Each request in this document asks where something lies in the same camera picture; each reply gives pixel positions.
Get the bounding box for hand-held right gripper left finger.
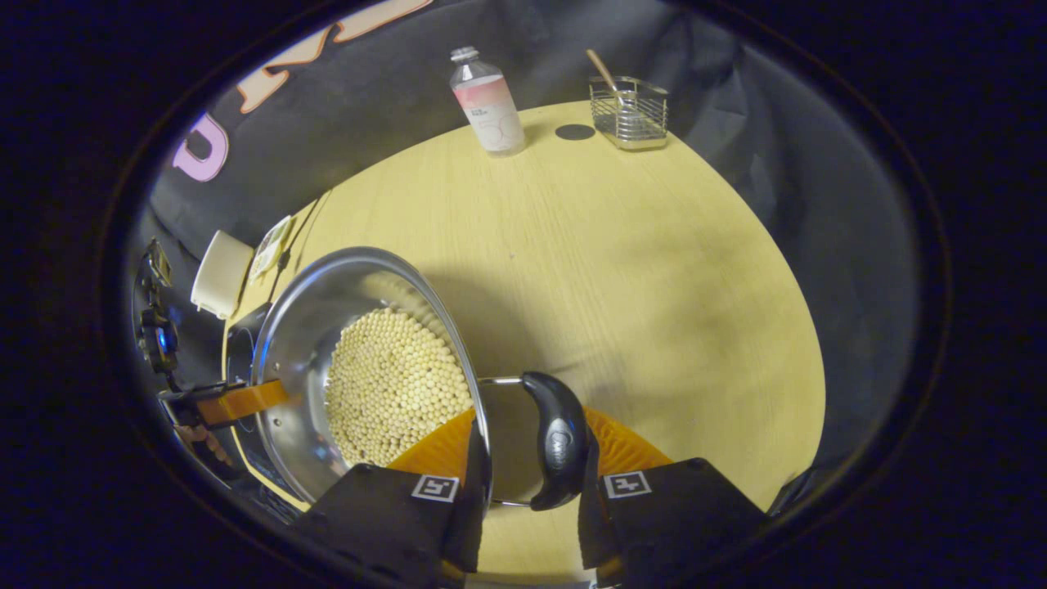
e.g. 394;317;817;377
293;407;492;587

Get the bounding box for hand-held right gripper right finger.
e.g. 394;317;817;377
577;407;770;587

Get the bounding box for black induction cooktop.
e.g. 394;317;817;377
221;301;316;524

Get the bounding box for stainless steel pot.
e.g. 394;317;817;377
249;245;590;512

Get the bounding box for white toaster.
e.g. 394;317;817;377
191;231;255;320

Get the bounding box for pile of yellow soybeans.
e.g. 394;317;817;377
325;307;476;469

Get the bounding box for white divided bean dish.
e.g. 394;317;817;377
249;214;294;280

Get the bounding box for clear bottle pink label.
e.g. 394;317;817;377
448;47;527;157

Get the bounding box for wooden spoon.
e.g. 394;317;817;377
585;49;624;97

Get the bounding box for black cooktop power cable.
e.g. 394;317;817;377
276;192;330;275

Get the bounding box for metal wire basket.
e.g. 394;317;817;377
589;76;670;151

